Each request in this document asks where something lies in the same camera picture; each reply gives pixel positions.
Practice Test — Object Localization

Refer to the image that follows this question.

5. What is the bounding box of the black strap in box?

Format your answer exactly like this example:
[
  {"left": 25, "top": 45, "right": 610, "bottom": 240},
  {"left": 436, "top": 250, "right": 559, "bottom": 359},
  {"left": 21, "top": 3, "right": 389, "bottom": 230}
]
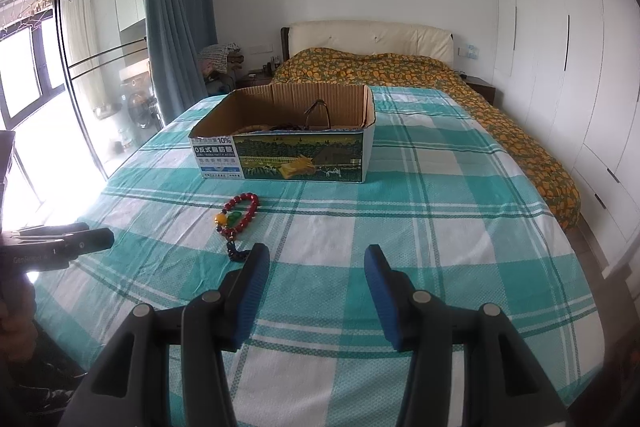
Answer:
[{"left": 302, "top": 98, "right": 333, "bottom": 130}]

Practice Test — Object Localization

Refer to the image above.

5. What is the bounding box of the teal curtain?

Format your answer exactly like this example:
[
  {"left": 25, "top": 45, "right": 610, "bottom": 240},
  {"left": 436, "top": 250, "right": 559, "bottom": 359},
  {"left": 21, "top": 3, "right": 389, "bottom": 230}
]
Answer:
[{"left": 144, "top": 0, "right": 217, "bottom": 124}]

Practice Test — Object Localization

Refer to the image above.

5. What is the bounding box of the orange floral bedspread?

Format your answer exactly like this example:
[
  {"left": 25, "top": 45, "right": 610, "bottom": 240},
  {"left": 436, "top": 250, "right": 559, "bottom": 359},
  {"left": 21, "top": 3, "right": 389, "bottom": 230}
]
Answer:
[{"left": 273, "top": 48, "right": 580, "bottom": 230}]

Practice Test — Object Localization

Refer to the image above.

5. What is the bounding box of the cream padded headboard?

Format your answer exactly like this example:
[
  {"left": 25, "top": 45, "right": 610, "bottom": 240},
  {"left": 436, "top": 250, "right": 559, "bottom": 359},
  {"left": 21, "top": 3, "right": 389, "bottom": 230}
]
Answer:
[{"left": 280, "top": 20, "right": 454, "bottom": 66}]

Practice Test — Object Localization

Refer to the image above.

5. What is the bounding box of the right wooden nightstand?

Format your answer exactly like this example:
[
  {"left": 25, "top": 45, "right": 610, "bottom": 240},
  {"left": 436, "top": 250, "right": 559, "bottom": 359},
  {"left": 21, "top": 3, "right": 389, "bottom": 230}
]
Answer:
[{"left": 464, "top": 76, "right": 497, "bottom": 106}]

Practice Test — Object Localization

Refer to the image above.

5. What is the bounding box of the pile of clothes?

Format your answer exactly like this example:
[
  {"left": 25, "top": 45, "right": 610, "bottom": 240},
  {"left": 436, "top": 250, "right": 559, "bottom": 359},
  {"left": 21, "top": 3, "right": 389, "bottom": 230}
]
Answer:
[{"left": 198, "top": 42, "right": 244, "bottom": 79}]

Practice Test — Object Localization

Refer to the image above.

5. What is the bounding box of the open cardboard box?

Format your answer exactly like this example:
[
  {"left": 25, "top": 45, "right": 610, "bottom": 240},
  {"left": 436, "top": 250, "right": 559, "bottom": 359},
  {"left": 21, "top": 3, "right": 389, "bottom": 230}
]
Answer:
[{"left": 189, "top": 82, "right": 376, "bottom": 183}]

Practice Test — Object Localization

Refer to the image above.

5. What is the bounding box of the person left hand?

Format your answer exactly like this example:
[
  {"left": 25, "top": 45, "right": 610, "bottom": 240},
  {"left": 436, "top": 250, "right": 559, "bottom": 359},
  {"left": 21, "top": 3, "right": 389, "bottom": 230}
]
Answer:
[{"left": 1, "top": 274, "right": 38, "bottom": 362}]

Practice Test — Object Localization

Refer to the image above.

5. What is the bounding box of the teal plaid tablecloth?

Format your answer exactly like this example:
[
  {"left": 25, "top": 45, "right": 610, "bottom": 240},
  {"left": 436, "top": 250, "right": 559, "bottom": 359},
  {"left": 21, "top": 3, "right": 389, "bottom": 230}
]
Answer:
[{"left": 36, "top": 92, "right": 604, "bottom": 426}]

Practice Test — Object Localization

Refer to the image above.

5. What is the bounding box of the washing machine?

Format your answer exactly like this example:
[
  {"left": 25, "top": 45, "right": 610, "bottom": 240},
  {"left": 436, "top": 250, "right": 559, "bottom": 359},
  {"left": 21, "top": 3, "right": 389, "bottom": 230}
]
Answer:
[{"left": 120, "top": 75, "right": 163, "bottom": 131}]

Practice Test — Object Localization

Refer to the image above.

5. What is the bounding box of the red bead bracelet with charms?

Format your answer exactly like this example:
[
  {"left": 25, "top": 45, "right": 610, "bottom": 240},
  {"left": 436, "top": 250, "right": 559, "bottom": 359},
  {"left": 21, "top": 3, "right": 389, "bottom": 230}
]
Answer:
[{"left": 214, "top": 190, "right": 262, "bottom": 264}]

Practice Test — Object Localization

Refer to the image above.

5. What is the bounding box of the glass sliding door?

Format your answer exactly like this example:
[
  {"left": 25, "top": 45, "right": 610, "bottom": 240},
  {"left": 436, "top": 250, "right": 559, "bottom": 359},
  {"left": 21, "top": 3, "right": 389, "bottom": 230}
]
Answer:
[{"left": 0, "top": 0, "right": 151, "bottom": 180}]

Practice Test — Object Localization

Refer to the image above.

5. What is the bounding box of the white wardrobe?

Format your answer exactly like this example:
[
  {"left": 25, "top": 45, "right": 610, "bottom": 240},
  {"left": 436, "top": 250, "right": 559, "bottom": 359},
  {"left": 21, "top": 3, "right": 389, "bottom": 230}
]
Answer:
[{"left": 494, "top": 0, "right": 639, "bottom": 272}]

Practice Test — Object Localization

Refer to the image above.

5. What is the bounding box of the dark wooden nightstand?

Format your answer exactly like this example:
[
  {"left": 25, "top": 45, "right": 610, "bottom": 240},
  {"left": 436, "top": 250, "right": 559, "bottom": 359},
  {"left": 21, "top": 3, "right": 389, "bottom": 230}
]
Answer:
[{"left": 235, "top": 72, "right": 272, "bottom": 89}]

